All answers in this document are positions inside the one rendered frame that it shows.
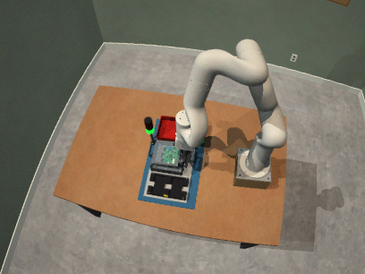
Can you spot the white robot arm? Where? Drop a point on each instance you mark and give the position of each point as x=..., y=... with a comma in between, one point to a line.
x=248, y=68

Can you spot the red open-top bin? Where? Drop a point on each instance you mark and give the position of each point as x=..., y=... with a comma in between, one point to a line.
x=166, y=129

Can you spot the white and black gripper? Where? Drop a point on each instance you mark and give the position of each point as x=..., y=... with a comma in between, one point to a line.
x=182, y=146

